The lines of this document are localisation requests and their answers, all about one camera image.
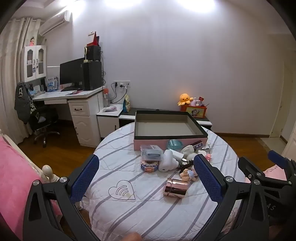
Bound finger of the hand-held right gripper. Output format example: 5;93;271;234
238;157;291;189
268;150;296;176

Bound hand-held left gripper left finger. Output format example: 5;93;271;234
22;154;109;241

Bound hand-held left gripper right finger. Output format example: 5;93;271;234
193;153;270;241

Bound small pastel doll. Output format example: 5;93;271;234
180;169;199;181

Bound white plush figure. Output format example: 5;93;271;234
181;145;210;161

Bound white round plastic device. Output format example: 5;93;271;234
158;149;179;172

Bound clear plastic box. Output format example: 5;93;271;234
140;145;163;161

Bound pink box with black rim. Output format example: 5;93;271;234
134;110;208;151

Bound black silver pen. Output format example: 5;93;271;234
177;159;195;172

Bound rose gold metal cylinder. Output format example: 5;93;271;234
163;178;189;199

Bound white nightstand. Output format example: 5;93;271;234
96;104;125;142

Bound white desk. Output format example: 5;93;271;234
32;86;108;147

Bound striped white tablecloth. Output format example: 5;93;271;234
82;120;245;241

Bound orange printed toy box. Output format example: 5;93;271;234
180;104;207;119

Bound pink blanket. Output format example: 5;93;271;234
0;134;63;241

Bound low black top cabinet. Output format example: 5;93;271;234
119;108;213;131

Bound black office chair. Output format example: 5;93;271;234
28;105;61;147

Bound orange octopus plush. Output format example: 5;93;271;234
178;93;194;106

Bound blue yellow snack bag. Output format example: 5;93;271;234
122;95;131;111

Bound dark printed jacket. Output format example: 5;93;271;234
14;82;37;123

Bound black computer tower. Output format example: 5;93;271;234
83;61;103;91

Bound black computer monitor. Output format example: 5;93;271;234
60;57;85;88

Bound black speaker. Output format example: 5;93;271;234
87;46;101;62

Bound white glass door cabinet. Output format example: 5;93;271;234
20;45;48;82

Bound white air conditioner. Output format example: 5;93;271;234
38;10;70;36

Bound cream bed frame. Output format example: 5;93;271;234
0;128;61;186

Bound black power cables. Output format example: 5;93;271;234
110;83;127;104

